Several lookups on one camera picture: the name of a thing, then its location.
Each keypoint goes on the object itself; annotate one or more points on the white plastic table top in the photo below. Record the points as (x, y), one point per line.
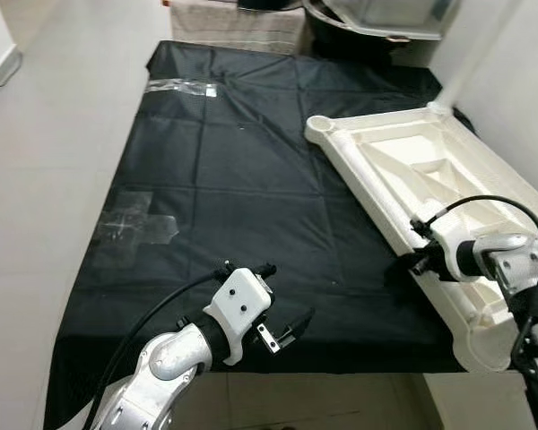
(412, 152)

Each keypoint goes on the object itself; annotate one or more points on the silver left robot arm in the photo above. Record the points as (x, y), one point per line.
(166, 358)

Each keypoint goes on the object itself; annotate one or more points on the black tablecloth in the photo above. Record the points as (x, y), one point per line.
(206, 224)

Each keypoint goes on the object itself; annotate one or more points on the clear tape cross patch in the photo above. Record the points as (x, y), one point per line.
(134, 224)

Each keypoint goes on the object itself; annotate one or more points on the clear tape strip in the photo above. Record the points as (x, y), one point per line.
(181, 87)

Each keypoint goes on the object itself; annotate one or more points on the black wok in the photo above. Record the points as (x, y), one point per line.
(341, 40)

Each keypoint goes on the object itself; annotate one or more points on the beige patterned bench cover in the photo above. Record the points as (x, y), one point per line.
(233, 31)

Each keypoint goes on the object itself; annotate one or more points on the clear plastic storage box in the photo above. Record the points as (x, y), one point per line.
(394, 11)

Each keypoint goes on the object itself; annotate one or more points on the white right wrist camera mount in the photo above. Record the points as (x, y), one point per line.
(448, 235)

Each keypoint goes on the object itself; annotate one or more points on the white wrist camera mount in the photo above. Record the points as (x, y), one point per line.
(242, 300)
(448, 235)

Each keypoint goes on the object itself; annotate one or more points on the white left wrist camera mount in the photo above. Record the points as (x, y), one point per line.
(242, 300)

